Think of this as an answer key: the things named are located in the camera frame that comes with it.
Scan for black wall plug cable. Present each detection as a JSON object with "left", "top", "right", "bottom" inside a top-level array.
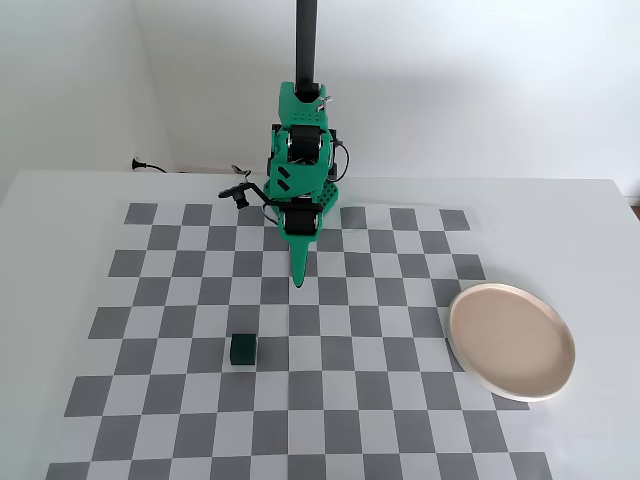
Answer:
[{"left": 130, "top": 156, "right": 170, "bottom": 175}]

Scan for thin black servo cable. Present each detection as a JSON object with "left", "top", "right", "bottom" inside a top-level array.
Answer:
[{"left": 329, "top": 128, "right": 349, "bottom": 184}]

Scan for black vertical pole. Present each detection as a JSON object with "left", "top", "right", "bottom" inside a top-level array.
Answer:
[{"left": 294, "top": 0, "right": 321, "bottom": 95}]

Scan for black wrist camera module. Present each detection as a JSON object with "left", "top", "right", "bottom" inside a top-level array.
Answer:
[{"left": 216, "top": 181, "right": 253, "bottom": 211}]

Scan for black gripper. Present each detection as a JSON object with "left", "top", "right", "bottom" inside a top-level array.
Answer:
[{"left": 277, "top": 198, "right": 322, "bottom": 289}]

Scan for grey white checkerboard mat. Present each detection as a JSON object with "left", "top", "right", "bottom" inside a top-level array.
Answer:
[{"left": 47, "top": 201, "right": 556, "bottom": 480}]

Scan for beige round plate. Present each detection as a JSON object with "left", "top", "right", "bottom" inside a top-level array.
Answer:
[{"left": 447, "top": 282, "right": 577, "bottom": 403}]

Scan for black camera cable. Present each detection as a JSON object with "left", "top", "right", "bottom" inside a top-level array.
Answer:
[{"left": 249, "top": 185, "right": 282, "bottom": 227}]

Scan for dark green dice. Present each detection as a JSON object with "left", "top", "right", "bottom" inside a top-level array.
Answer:
[{"left": 228, "top": 332, "right": 259, "bottom": 369}]

